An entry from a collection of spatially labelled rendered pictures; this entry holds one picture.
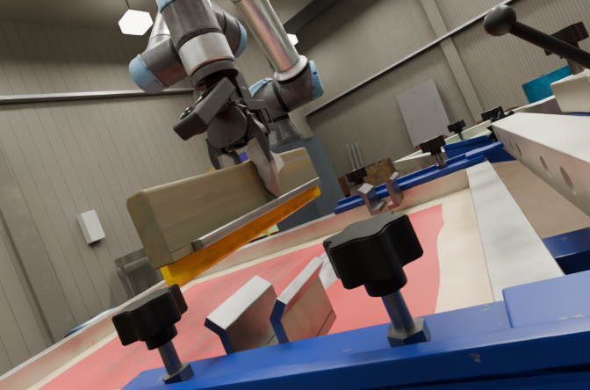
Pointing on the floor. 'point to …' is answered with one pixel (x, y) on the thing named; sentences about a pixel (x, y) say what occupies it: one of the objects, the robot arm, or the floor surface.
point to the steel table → (129, 263)
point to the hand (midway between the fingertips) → (258, 196)
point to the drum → (536, 92)
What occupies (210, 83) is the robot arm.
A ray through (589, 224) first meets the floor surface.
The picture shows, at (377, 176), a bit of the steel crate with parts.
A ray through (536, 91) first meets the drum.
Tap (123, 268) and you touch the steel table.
